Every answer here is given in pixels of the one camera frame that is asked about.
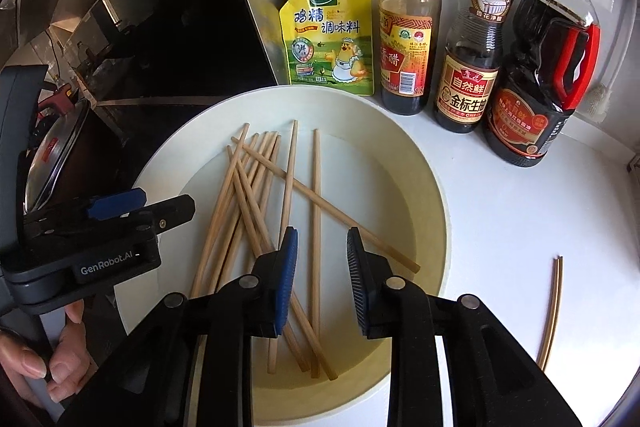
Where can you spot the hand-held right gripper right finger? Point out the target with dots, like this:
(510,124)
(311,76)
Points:
(357,287)

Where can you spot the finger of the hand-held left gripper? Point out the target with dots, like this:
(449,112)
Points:
(172,212)
(117,204)

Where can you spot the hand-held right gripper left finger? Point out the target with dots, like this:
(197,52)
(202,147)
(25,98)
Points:
(286,282)

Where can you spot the bunch of wooden chopsticks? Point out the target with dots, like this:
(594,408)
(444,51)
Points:
(250,187)

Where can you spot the white plastic bowl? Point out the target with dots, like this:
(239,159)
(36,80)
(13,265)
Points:
(400,187)

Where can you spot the single bamboo chopstick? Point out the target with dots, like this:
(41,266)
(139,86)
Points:
(550,317)
(559,292)

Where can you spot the person's left hand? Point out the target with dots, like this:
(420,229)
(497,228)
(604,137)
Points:
(75,357)

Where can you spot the steel pot lid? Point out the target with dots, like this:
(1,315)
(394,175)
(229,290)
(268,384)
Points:
(57,152)

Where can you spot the small red object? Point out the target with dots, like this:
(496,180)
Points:
(59,98)

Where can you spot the black glass range hood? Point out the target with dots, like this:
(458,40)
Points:
(175,7)

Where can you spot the vinegar bottle with yellow cap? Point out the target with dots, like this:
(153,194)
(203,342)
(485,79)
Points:
(407,57)

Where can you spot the yellow seasoning pouch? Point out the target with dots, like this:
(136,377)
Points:
(327,32)

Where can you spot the glass soy sauce bottle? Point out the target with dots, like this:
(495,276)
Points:
(472,72)

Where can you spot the dark soy sauce jug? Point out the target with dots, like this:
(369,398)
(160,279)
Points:
(530,107)

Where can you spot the white bottle brush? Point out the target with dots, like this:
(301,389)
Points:
(597,99)

